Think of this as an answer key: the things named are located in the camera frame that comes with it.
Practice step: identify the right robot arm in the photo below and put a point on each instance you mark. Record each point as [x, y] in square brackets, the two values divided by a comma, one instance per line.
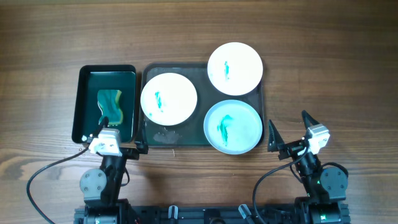
[325, 184]

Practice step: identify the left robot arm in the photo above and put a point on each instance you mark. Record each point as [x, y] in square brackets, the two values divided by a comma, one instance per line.
[101, 186]

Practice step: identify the green and yellow sponge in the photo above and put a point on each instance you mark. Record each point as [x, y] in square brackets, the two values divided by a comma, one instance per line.
[108, 103]

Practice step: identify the large dark serving tray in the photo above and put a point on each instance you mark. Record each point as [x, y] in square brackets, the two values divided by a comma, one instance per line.
[190, 132]

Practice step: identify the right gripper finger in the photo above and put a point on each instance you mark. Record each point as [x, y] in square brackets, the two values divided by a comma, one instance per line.
[308, 120]
[275, 139]

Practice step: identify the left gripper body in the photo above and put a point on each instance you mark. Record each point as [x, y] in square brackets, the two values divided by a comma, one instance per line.
[127, 152]

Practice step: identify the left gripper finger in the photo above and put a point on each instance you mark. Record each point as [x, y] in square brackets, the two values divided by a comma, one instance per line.
[103, 124]
[141, 139]

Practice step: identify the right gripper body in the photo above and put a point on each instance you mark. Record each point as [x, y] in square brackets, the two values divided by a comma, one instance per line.
[292, 148]

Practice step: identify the pale blue plate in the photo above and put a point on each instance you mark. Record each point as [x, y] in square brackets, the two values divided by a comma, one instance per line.
[232, 127]

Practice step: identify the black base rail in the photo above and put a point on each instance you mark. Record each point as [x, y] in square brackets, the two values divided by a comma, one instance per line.
[211, 214]

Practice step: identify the small black water tub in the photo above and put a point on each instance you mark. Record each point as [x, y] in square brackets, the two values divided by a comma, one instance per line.
[92, 79]

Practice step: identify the white plate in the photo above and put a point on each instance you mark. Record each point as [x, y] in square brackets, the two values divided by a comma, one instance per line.
[169, 99]
[235, 68]

